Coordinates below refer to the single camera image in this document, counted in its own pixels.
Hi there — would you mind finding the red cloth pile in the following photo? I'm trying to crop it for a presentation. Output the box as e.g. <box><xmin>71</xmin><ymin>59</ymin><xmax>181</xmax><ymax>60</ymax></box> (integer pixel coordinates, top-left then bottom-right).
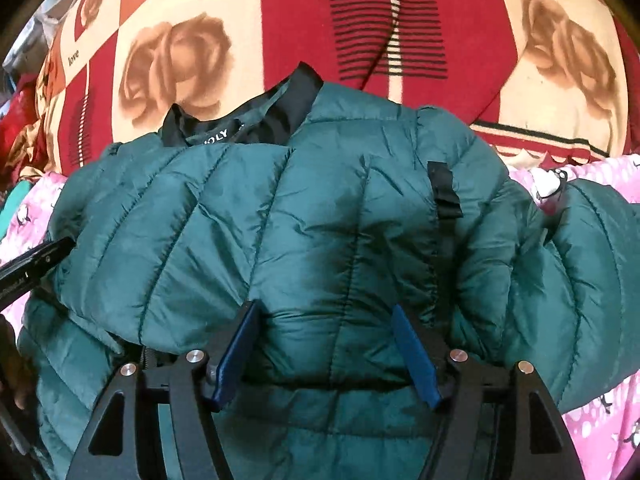
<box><xmin>0</xmin><ymin>75</ymin><xmax>51</xmax><ymax>181</ymax></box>

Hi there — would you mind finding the red floral printed blanket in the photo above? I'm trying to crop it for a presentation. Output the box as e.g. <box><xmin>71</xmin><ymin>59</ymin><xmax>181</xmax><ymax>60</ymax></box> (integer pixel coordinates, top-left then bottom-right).
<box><xmin>2</xmin><ymin>0</ymin><xmax>633</xmax><ymax>176</ymax></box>

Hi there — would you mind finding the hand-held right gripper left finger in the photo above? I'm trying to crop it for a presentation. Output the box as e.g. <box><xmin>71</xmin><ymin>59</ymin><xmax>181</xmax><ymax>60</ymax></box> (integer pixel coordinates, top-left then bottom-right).
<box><xmin>65</xmin><ymin>300</ymin><xmax>262</xmax><ymax>480</ymax></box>

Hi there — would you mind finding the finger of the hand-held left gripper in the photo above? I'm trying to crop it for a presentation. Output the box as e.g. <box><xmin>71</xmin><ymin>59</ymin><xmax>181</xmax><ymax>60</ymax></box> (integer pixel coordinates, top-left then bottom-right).
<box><xmin>0</xmin><ymin>236</ymin><xmax>77</xmax><ymax>307</ymax></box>

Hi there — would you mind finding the pink penguin printed blanket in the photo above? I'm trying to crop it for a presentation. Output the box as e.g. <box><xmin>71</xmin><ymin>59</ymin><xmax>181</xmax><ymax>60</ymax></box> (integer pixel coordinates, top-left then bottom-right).
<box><xmin>0</xmin><ymin>152</ymin><xmax>640</xmax><ymax>480</ymax></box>

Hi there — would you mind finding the teal cloth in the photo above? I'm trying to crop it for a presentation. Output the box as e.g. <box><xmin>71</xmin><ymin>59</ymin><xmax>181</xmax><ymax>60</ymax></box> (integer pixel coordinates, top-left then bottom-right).
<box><xmin>0</xmin><ymin>180</ymin><xmax>37</xmax><ymax>232</ymax></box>

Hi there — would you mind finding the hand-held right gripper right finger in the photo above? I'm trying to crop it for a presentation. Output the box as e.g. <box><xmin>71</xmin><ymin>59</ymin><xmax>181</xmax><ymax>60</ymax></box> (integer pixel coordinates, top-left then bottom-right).
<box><xmin>391</xmin><ymin>304</ymin><xmax>596</xmax><ymax>480</ymax></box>

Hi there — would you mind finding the green puffer jacket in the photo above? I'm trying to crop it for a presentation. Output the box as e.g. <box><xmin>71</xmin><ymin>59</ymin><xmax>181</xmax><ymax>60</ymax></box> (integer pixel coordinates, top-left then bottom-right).
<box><xmin>17</xmin><ymin>62</ymin><xmax>640</xmax><ymax>480</ymax></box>

